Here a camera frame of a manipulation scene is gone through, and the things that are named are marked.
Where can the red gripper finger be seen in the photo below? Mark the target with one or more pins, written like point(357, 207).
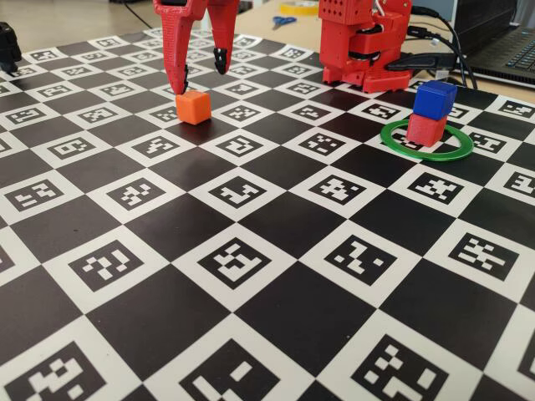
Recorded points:
point(175, 42)
point(223, 29)

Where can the orange cube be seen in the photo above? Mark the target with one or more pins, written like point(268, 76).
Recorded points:
point(192, 108)

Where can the blue cube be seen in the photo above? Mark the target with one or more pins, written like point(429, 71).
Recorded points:
point(432, 100)

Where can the red cube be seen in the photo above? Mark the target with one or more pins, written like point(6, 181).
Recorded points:
point(422, 131)

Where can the red robot arm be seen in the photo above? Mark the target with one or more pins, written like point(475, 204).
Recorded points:
point(347, 42)

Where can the yellow tape roll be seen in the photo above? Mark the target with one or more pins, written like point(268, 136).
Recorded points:
point(301, 7)

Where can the black power plug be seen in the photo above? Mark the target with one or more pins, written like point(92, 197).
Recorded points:
point(418, 62)

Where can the black white marker checkerboard mat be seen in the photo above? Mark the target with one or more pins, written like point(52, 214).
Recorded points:
point(251, 250)

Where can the black laptop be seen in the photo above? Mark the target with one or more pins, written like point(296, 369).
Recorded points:
point(501, 42)

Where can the black camera device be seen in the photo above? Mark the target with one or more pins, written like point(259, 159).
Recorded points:
point(9, 48)

